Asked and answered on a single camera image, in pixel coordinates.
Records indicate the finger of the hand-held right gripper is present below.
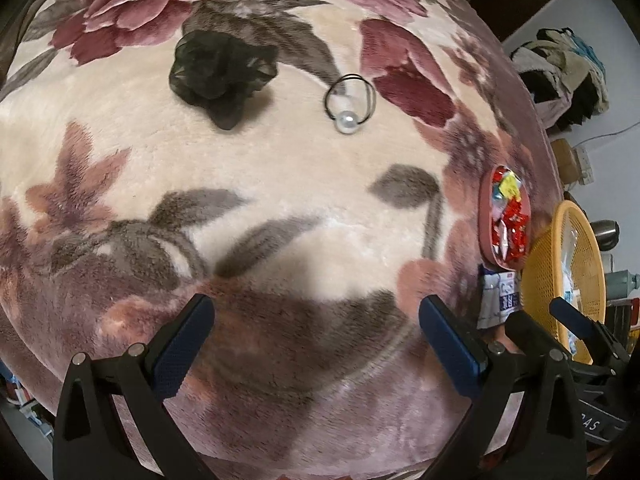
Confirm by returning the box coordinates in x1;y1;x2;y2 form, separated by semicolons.
504;310;556;357
549;297;632;361

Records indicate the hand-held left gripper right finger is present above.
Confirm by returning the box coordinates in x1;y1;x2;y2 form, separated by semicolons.
418;294;587;480

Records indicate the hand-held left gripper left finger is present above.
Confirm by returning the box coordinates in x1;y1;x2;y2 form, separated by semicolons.
52;294;217;480

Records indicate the yellow plastic basket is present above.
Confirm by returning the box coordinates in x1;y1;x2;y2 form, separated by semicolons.
520;200;607;366

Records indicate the white blue flat packet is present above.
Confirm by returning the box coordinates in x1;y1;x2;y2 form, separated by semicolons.
477;264;523;330

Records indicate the steel thermos flask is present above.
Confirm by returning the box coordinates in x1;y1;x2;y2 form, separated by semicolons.
594;220;621;252

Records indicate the pile of wrapped candies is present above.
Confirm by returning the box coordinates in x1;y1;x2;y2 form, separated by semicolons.
489;167;530;263

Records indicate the pink oval tray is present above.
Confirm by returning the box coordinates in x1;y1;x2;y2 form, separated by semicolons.
477;162;532;268

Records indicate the brown cardboard box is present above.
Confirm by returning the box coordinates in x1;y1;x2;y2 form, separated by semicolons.
550;138;581;186

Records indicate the floral plush blanket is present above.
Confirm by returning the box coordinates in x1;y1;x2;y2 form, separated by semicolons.
0;0;566;480

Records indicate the pile of clothes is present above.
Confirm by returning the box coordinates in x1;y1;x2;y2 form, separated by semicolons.
509;27;611;133

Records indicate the black mesh scrunchie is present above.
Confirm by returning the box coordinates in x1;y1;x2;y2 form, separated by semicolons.
168;30;278;133

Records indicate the black pearl hair tie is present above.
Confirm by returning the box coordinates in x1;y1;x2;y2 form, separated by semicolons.
323;74;377;136

